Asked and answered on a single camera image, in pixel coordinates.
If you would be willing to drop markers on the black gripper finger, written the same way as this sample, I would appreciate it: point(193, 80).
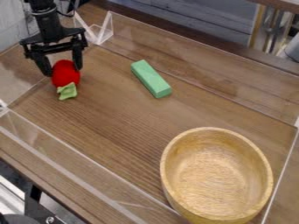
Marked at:
point(43, 63)
point(78, 54)

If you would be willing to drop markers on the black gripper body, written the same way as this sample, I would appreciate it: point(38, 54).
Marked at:
point(58, 45)

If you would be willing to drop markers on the red plush strawberry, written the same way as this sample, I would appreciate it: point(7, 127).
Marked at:
point(66, 79)

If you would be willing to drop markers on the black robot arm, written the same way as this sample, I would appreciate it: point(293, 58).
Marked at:
point(54, 38)

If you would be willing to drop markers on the green rectangular block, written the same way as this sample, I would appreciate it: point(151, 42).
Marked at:
point(153, 80)

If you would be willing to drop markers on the wooden bowl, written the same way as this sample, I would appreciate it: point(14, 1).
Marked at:
point(217, 176)

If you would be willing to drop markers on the clear acrylic corner bracket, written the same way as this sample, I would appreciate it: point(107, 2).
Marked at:
point(98, 32)

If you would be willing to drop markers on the gold metal chair frame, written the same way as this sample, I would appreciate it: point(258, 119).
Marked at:
point(271, 27)

